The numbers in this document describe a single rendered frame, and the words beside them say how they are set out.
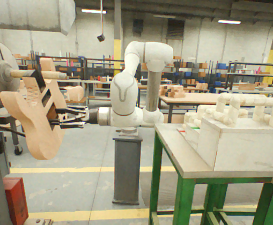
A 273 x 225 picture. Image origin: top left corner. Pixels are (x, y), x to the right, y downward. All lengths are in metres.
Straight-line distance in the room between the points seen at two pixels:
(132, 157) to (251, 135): 1.07
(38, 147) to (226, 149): 0.71
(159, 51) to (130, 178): 1.16
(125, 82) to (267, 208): 0.83
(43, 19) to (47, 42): 12.17
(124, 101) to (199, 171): 0.39
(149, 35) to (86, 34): 4.14
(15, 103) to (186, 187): 0.66
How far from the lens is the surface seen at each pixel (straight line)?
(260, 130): 0.73
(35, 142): 0.74
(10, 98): 0.62
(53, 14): 0.62
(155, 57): 1.13
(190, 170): 0.67
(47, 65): 0.85
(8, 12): 0.67
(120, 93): 0.60
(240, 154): 0.72
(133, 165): 1.59
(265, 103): 0.71
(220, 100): 0.72
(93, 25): 12.19
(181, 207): 0.78
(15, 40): 13.63
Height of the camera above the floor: 1.28
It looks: 15 degrees down
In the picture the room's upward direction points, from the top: 3 degrees clockwise
